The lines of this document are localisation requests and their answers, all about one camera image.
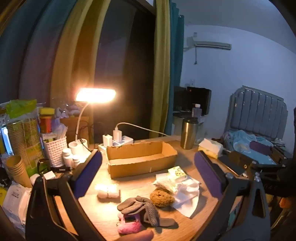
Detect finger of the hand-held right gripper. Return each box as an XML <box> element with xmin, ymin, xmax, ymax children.
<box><xmin>250</xmin><ymin>161</ymin><xmax>289</xmax><ymax>171</ymax></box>

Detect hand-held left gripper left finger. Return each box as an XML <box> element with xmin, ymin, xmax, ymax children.
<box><xmin>25</xmin><ymin>149</ymin><xmax>109</xmax><ymax>241</ymax></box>

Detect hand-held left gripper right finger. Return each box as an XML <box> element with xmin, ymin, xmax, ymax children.
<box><xmin>194</xmin><ymin>150</ymin><xmax>271</xmax><ymax>241</ymax></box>

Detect clear pack of cotton pads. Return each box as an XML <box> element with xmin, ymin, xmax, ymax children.
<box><xmin>95</xmin><ymin>184</ymin><xmax>121</xmax><ymax>199</ymax></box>

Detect green yellow tissue pack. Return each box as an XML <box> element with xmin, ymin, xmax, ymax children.
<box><xmin>168</xmin><ymin>166</ymin><xmax>187</xmax><ymax>183</ymax></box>

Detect white paper towel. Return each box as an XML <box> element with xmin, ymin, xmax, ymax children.
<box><xmin>172</xmin><ymin>177</ymin><xmax>201</xmax><ymax>219</ymax></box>

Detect brown cardboard box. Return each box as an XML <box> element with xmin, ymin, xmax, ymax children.
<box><xmin>106</xmin><ymin>141</ymin><xmax>178</xmax><ymax>179</ymax></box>

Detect clear bag of white pads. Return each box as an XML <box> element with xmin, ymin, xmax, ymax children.
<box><xmin>153</xmin><ymin>173</ymin><xmax>179</xmax><ymax>194</ymax></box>

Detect brown round sponge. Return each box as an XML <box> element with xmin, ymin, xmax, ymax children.
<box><xmin>149</xmin><ymin>188</ymin><xmax>175</xmax><ymax>207</ymax></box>

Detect grey knit glove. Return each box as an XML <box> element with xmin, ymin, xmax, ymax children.
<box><xmin>117</xmin><ymin>196</ymin><xmax>151</xmax><ymax>215</ymax></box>
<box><xmin>141</xmin><ymin>203</ymin><xmax>160</xmax><ymax>227</ymax></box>

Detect person's right hand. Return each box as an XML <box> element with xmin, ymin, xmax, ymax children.
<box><xmin>279</xmin><ymin>197</ymin><xmax>294</xmax><ymax>211</ymax></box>

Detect dark purple pillow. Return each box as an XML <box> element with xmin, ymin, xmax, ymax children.
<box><xmin>250</xmin><ymin>141</ymin><xmax>272</xmax><ymax>154</ymax></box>

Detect brown wooden nightstand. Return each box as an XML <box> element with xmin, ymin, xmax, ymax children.
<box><xmin>228</xmin><ymin>151</ymin><xmax>259</xmax><ymax>176</ymax></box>

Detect large white pill bottle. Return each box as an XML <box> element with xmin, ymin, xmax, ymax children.
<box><xmin>62</xmin><ymin>148</ymin><xmax>73</xmax><ymax>166</ymax></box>

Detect white yellow tissue pack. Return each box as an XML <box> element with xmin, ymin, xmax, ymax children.
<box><xmin>198</xmin><ymin>138</ymin><xmax>224</xmax><ymax>159</ymax></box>

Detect blue blanket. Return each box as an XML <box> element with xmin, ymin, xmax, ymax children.
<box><xmin>223</xmin><ymin>130</ymin><xmax>284</xmax><ymax>166</ymax></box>

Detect white woven basket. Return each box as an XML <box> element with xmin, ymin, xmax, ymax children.
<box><xmin>43</xmin><ymin>136</ymin><xmax>68</xmax><ymax>167</ymax></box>

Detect steel tumbler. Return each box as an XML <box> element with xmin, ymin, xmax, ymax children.
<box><xmin>180</xmin><ymin>117</ymin><xmax>199</xmax><ymax>150</ymax></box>

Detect brown paper bag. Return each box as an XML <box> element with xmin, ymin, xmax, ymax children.
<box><xmin>60</xmin><ymin>116</ymin><xmax>89</xmax><ymax>144</ymax></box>

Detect white power strip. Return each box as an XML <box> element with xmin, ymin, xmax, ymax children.
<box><xmin>98</xmin><ymin>136</ymin><xmax>134</xmax><ymax>151</ymax></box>

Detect black glasses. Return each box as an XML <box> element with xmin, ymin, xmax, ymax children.
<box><xmin>37</xmin><ymin>159</ymin><xmax>52</xmax><ymax>174</ymax></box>

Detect grey padded headboard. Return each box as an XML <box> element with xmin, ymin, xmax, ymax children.
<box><xmin>229</xmin><ymin>86</ymin><xmax>288</xmax><ymax>139</ymax></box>

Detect white plastic bag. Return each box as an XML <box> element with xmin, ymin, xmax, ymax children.
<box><xmin>52</xmin><ymin>116</ymin><xmax>68</xmax><ymax>139</ymax></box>

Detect white round case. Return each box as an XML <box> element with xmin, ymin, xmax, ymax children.
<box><xmin>30</xmin><ymin>173</ymin><xmax>41</xmax><ymax>186</ymax></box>

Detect clear plastic bottle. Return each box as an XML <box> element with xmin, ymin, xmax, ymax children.
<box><xmin>191</xmin><ymin>103</ymin><xmax>202</xmax><ymax>118</ymax></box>

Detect dark grey cloth pad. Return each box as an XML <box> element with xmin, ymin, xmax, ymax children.
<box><xmin>157</xmin><ymin>217</ymin><xmax>176</xmax><ymax>227</ymax></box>

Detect jar with yellow lid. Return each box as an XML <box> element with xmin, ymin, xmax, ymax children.
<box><xmin>39</xmin><ymin>108</ymin><xmax>55</xmax><ymax>133</ymax></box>

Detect purple plush toy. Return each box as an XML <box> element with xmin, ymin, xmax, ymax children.
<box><xmin>54</xmin><ymin>104</ymin><xmax>81</xmax><ymax>118</ymax></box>

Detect pink plush toy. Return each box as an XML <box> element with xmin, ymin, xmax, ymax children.
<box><xmin>117</xmin><ymin>212</ymin><xmax>142</xmax><ymax>234</ymax></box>

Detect stack of brown paper cups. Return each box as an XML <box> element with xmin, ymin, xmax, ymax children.
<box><xmin>5</xmin><ymin>155</ymin><xmax>33</xmax><ymax>188</ymax></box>

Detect green bag of paper cups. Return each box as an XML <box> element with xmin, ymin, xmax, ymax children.
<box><xmin>7</xmin><ymin>117</ymin><xmax>45</xmax><ymax>176</ymax></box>

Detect black monitor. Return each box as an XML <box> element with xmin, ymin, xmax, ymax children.
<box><xmin>173</xmin><ymin>86</ymin><xmax>212</xmax><ymax>116</ymax></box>

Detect white desk lamp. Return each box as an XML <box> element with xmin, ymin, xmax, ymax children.
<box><xmin>68</xmin><ymin>88</ymin><xmax>116</xmax><ymax>154</ymax></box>

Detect white wipes packet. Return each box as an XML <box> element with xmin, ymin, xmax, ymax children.
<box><xmin>2</xmin><ymin>181</ymin><xmax>33</xmax><ymax>232</ymax></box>

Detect green snack packet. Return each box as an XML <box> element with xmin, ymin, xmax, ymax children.
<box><xmin>6</xmin><ymin>99</ymin><xmax>37</xmax><ymax>118</ymax></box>

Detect teal curtain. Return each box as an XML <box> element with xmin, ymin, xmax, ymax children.
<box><xmin>0</xmin><ymin>0</ymin><xmax>77</xmax><ymax>105</ymax></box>
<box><xmin>166</xmin><ymin>0</ymin><xmax>185</xmax><ymax>137</ymax></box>

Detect white air conditioner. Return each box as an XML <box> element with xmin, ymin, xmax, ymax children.
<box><xmin>193</xmin><ymin>40</ymin><xmax>232</xmax><ymax>50</ymax></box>

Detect black power cable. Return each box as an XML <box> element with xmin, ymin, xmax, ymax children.
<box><xmin>77</xmin><ymin>120</ymin><xmax>95</xmax><ymax>151</ymax></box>

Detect white charging cable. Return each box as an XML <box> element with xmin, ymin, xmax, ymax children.
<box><xmin>116</xmin><ymin>122</ymin><xmax>170</xmax><ymax>137</ymax></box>

